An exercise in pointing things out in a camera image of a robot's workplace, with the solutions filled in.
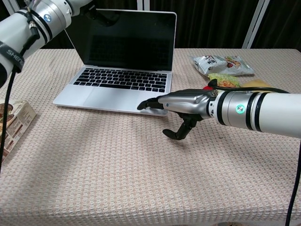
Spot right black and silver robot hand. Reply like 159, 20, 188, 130
137, 89, 218, 142

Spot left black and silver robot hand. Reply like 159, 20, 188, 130
67, 0, 121, 25

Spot silver laptop with apple logo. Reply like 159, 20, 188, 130
53, 8, 177, 117

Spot green and yellow snack bag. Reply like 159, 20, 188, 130
208, 73, 242, 88

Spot white printed snack bag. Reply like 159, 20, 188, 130
190, 54, 256, 77

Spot yellow flat sponge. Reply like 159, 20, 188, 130
241, 79, 271, 91

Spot black curtain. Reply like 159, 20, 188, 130
0, 0, 301, 51

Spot beige waffle-weave tablecloth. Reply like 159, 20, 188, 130
0, 48, 301, 226

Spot brown printed cookie box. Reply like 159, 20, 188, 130
0, 100, 37, 163

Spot white upright frame pole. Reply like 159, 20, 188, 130
137, 0, 151, 11

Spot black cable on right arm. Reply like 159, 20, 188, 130
208, 79, 301, 226

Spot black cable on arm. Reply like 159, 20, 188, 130
0, 7, 41, 170
208, 79, 301, 226

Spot white slanted frame pole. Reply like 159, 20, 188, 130
241, 0, 270, 49
3, 0, 15, 12

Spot black printed velcro strap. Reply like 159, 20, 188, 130
0, 41, 25, 73

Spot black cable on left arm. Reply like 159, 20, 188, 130
0, 7, 41, 170

